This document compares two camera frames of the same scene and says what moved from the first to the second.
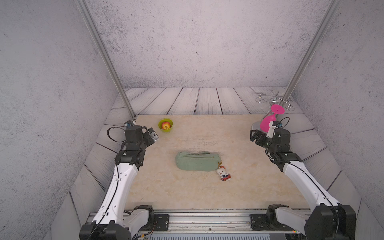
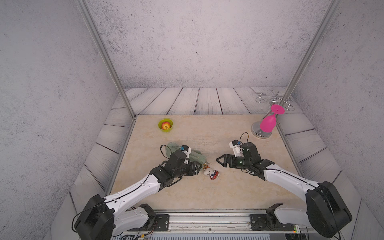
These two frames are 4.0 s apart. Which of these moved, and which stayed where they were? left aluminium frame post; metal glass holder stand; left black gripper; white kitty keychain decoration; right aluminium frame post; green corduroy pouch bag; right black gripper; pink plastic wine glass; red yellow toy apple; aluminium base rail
Moved: green corduroy pouch bag; left black gripper; white kitty keychain decoration; right black gripper
Stayed: aluminium base rail; left aluminium frame post; red yellow toy apple; pink plastic wine glass; right aluminium frame post; metal glass holder stand
